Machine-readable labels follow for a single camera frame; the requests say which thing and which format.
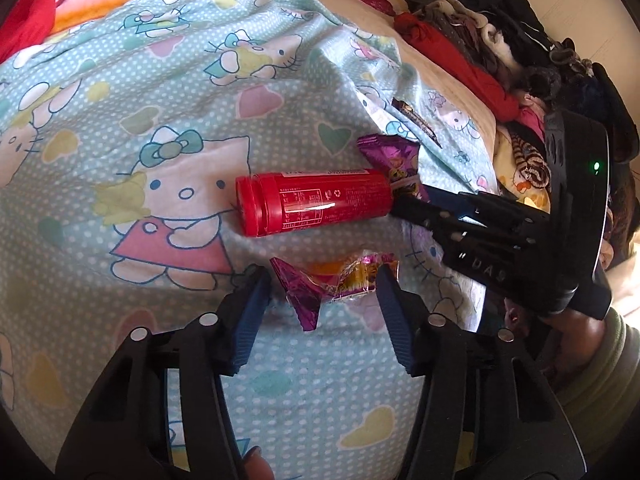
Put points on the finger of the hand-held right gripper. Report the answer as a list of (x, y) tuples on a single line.
[(480, 212), (500, 270)]

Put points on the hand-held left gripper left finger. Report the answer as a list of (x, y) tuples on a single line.
[(250, 320)]

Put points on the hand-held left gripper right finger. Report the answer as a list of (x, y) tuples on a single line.
[(395, 320)]

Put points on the purple snack wrapper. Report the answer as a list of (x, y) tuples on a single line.
[(310, 285), (390, 155)]

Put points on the red plastic bottle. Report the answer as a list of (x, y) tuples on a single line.
[(310, 200)]

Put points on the person's right hand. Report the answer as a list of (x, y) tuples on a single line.
[(575, 335)]

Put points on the person's left hand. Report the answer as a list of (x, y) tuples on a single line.
[(257, 465)]

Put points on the dark brown snack wrapper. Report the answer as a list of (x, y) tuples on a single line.
[(415, 117)]

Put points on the red jacket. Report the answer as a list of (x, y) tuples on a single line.
[(475, 75)]

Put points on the pile of clothes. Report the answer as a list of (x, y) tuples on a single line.
[(500, 35)]

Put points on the cartoon cat print blanket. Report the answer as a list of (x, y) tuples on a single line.
[(150, 85)]

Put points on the red cloth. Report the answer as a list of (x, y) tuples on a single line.
[(30, 15)]

